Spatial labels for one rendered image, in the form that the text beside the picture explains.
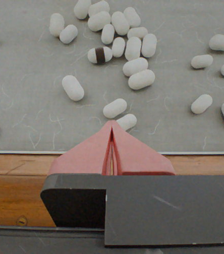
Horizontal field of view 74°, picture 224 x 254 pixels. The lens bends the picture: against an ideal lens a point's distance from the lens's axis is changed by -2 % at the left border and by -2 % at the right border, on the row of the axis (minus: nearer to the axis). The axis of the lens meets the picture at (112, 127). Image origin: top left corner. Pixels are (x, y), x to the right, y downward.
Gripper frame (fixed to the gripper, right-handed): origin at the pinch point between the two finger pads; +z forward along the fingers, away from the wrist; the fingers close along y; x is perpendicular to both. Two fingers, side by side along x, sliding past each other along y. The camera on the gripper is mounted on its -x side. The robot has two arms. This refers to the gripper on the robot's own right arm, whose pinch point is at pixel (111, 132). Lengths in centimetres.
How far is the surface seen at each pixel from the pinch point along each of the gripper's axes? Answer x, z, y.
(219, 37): -5.7, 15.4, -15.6
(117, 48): -4.1, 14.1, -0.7
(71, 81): -0.9, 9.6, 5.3
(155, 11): -8.7, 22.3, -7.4
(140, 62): -2.7, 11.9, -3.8
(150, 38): -5.4, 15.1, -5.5
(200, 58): -3.2, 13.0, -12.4
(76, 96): 0.7, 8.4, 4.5
